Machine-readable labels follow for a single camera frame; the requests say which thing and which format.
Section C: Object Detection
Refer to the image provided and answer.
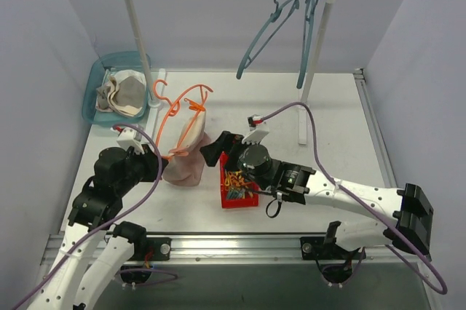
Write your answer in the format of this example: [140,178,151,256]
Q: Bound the orange plastic hanger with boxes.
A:
[152,79,214,160]

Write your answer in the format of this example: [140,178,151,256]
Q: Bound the teal hanger inner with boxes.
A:
[236,0,301,80]

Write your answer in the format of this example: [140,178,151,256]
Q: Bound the red plastic bin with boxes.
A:
[220,153,259,209]

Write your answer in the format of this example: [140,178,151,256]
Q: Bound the orange clothespin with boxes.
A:
[184,98,205,112]

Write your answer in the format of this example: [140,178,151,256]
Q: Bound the teal hanger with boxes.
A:
[296,0,319,90]
[236,0,301,80]

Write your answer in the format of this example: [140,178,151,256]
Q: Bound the pink beige underwear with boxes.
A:
[162,111,210,187]

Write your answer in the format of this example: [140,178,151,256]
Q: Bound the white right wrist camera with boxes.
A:
[242,115,269,145]

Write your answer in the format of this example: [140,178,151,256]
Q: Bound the teal hanger outer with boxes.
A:
[296,0,319,90]

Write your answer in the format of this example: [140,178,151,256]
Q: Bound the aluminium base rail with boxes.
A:
[39,231,430,266]

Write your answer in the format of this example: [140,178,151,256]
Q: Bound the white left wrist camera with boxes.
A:
[116,126,143,154]

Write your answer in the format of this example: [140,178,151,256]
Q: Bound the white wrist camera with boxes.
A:
[242,115,269,145]
[116,126,143,154]

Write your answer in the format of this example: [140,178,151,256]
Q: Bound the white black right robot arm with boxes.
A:
[200,131,434,258]

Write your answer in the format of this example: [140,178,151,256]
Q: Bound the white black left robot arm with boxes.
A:
[29,144,168,309]

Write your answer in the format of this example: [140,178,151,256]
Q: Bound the folded cloths in basket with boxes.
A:
[95,69,147,117]

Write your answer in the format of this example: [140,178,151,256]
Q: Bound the pile of colourful clothespins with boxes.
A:
[224,171,254,200]

